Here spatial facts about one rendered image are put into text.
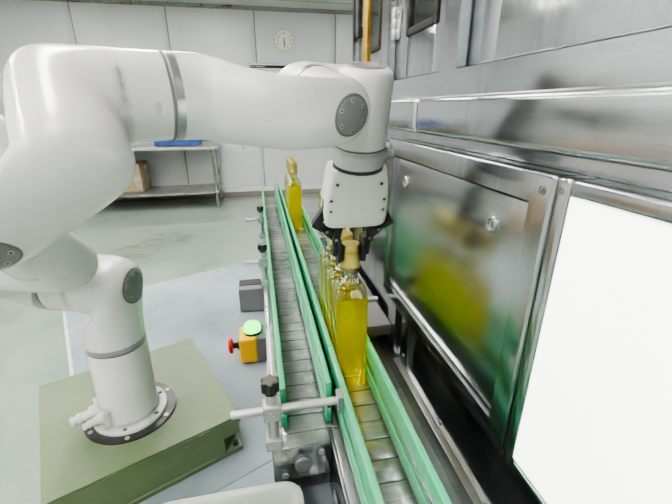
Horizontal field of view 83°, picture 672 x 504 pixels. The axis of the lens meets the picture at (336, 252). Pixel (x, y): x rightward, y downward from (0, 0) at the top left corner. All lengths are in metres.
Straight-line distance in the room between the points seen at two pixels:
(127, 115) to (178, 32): 6.19
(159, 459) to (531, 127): 0.74
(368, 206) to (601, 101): 0.33
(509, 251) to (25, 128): 0.46
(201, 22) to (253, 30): 0.72
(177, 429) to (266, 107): 0.60
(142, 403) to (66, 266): 0.32
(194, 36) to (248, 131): 6.15
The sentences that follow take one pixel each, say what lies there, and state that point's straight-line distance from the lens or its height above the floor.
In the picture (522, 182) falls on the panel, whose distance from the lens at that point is 0.44.
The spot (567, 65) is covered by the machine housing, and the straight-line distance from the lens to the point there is 0.46.
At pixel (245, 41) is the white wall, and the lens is 6.50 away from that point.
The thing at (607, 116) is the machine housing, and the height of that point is 1.37.
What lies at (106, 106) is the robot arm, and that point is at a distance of 0.39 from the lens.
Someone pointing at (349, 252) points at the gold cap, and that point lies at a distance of 0.64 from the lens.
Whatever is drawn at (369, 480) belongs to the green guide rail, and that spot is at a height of 0.96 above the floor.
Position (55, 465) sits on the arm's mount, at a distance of 0.83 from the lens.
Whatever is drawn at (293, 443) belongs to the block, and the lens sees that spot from 0.67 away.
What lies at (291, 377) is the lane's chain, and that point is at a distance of 0.80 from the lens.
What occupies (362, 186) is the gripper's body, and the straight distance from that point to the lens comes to 0.57.
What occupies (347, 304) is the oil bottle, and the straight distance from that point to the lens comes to 0.67.
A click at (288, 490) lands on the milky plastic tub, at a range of 0.68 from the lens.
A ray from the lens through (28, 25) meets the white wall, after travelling 7.11.
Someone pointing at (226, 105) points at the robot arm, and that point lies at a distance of 0.41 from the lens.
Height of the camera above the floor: 1.38
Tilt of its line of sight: 21 degrees down
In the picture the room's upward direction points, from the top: straight up
